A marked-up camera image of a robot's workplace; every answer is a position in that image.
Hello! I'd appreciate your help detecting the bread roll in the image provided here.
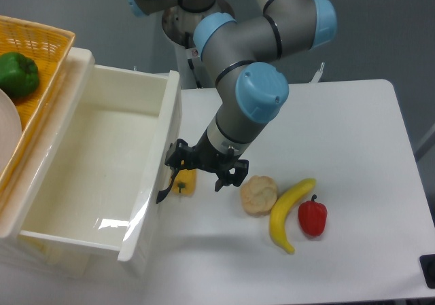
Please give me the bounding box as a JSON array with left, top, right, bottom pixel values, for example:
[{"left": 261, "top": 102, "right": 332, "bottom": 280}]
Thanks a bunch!
[{"left": 240, "top": 175, "right": 278, "bottom": 216}]

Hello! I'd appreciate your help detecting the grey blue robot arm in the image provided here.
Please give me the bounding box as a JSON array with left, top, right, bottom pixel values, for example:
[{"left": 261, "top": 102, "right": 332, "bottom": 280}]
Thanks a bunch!
[{"left": 128, "top": 0, "right": 337, "bottom": 190}]

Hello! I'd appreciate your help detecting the white drawer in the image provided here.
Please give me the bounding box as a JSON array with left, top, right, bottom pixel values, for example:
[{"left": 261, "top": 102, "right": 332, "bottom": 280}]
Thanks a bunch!
[{"left": 19, "top": 65, "right": 181, "bottom": 276}]

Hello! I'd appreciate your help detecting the black top drawer handle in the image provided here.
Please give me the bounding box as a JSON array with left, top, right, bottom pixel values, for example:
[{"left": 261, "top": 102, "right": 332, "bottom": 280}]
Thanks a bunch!
[{"left": 156, "top": 168, "right": 179, "bottom": 204}]

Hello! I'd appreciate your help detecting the yellow banana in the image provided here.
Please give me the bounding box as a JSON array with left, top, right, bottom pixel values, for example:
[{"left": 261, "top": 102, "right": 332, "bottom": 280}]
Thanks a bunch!
[{"left": 269, "top": 178, "right": 317, "bottom": 254}]

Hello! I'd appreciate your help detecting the green bell pepper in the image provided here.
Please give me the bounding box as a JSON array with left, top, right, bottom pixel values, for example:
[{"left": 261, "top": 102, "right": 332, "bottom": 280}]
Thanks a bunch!
[{"left": 1, "top": 52, "right": 39, "bottom": 98}]

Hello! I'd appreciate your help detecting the yellow bell pepper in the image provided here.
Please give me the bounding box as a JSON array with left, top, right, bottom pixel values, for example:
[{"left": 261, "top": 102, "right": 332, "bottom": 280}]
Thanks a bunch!
[{"left": 171, "top": 169, "right": 197, "bottom": 196}]

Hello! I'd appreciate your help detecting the red bell pepper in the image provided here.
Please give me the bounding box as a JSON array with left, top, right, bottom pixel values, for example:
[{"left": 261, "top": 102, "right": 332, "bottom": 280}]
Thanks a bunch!
[{"left": 298, "top": 194, "right": 328, "bottom": 237}]

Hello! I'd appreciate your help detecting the black object at table edge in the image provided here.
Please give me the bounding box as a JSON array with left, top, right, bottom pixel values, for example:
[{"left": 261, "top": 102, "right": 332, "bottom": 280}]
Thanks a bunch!
[{"left": 419, "top": 254, "right": 435, "bottom": 289}]

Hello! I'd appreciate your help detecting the black cable on pedestal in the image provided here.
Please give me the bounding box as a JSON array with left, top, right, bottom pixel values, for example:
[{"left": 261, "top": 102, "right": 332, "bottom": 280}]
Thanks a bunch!
[{"left": 184, "top": 31, "right": 204, "bottom": 89}]

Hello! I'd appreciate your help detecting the white drawer cabinet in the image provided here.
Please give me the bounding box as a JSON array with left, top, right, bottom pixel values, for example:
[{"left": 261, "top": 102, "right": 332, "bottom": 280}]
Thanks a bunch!
[{"left": 1, "top": 48, "right": 94, "bottom": 276}]

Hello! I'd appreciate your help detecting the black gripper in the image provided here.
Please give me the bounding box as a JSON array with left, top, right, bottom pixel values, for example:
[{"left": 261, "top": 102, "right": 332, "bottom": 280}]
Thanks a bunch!
[{"left": 164, "top": 138, "right": 249, "bottom": 192}]

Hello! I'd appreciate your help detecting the white plate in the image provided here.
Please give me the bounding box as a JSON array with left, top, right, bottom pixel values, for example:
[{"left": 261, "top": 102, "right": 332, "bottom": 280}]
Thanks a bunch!
[{"left": 0, "top": 91, "right": 22, "bottom": 173}]

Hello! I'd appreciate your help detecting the yellow woven basket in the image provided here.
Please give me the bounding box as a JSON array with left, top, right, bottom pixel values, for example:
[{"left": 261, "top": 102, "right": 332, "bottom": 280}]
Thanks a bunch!
[{"left": 1, "top": 16, "right": 75, "bottom": 191}]

